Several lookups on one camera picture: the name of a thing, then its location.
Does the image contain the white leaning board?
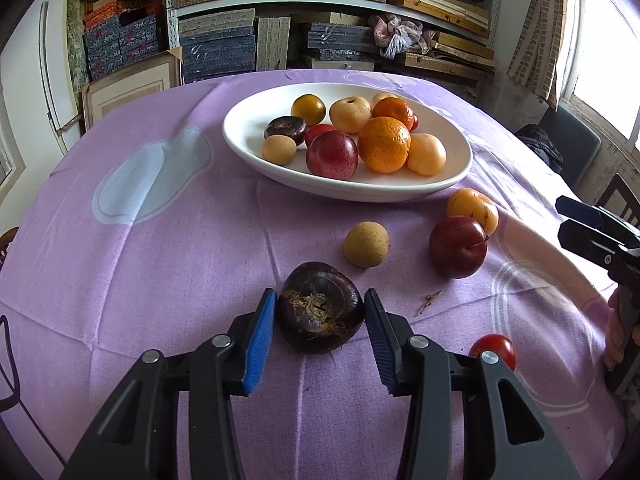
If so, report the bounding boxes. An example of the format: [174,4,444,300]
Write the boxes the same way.
[40,0,86,153]

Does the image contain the slatted wooden chair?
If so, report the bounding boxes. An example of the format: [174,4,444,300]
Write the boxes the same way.
[595,174,640,231]

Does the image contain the pale orange round fruit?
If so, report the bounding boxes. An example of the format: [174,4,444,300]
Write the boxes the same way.
[406,133,447,177]

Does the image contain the black cable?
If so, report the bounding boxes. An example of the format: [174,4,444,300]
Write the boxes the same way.
[0,315,66,466]

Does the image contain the stack of blue patterned boxes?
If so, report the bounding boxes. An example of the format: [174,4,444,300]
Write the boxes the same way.
[179,25,257,83]

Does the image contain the red plum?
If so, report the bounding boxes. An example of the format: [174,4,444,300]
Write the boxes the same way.
[428,215,489,279]
[306,131,360,180]

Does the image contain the black chair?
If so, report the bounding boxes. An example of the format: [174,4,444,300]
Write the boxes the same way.
[537,105,601,186]

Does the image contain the pink and white cloth bundle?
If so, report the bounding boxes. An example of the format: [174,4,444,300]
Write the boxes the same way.
[369,14,437,58]

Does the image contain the pale yellow dimpled fruit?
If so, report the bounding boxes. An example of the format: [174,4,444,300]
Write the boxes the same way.
[330,95,373,134]

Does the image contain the orange speckled box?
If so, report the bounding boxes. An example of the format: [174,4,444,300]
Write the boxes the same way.
[82,0,166,28]

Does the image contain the stack of blue speckled boxes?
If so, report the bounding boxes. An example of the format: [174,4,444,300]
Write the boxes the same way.
[82,14,163,81]

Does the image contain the white plate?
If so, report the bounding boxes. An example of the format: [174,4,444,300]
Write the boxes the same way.
[222,82,473,203]

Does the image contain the large orange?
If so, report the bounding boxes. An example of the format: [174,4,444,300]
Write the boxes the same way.
[358,116,412,174]

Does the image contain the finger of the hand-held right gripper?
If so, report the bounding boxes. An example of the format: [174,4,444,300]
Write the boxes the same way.
[557,221,626,266]
[556,196,640,247]

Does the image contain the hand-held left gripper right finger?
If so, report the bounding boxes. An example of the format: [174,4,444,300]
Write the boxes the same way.
[363,287,581,480]

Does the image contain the dark water chestnut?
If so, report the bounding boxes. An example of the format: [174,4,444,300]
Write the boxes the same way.
[277,261,365,355]
[264,116,308,147]

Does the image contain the stack of dark blue boxes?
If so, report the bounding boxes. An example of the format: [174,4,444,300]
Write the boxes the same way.
[306,21,376,53]

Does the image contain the small tangerine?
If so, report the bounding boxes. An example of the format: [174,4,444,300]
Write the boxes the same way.
[372,97,416,131]

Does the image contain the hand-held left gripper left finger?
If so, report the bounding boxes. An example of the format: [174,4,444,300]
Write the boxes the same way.
[60,287,278,480]

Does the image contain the person's right hand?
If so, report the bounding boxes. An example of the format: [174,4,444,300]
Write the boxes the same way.
[602,290,626,368]

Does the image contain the dark cloth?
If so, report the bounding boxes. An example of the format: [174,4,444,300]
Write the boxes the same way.
[515,125,563,173]

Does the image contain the white metal shelf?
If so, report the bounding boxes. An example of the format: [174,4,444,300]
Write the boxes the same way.
[165,0,503,91]

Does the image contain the small dry twig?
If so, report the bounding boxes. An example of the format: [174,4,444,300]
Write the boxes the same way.
[419,290,443,316]

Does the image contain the window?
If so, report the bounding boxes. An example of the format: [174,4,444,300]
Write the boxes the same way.
[560,0,640,151]

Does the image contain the stack of yellow wooden boxes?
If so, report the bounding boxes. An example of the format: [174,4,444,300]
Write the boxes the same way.
[392,0,498,61]

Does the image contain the tan longan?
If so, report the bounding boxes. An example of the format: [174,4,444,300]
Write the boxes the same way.
[343,221,390,268]
[261,135,297,165]

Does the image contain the carved wooden chair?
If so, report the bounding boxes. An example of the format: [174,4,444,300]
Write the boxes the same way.
[0,226,21,271]

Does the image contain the white window frame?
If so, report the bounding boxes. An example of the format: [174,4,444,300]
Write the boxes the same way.
[0,90,26,201]

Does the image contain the brown checked curtain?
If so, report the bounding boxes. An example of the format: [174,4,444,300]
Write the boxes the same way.
[507,0,576,108]

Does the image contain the framed picture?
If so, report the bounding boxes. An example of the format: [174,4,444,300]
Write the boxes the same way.
[80,47,183,131]

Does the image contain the upright grey fabric boxes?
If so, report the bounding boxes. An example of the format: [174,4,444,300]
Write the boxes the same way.
[256,16,291,72]

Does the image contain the yellow plum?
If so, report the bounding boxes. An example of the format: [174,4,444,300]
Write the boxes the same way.
[291,94,327,127]

